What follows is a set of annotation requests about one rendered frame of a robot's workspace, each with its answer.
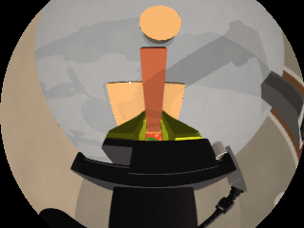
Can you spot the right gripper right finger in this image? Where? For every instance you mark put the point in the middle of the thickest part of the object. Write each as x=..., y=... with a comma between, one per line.
x=176, y=129

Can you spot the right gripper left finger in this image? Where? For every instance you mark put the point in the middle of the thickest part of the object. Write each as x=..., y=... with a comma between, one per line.
x=130, y=129

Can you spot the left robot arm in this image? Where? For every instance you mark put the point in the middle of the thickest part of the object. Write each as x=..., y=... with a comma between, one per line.
x=224, y=203

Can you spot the margherita pizza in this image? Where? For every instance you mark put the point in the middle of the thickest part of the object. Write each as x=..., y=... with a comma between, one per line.
x=153, y=137

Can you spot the wooden cutting board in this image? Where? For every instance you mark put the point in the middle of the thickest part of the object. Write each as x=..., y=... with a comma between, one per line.
x=127, y=99

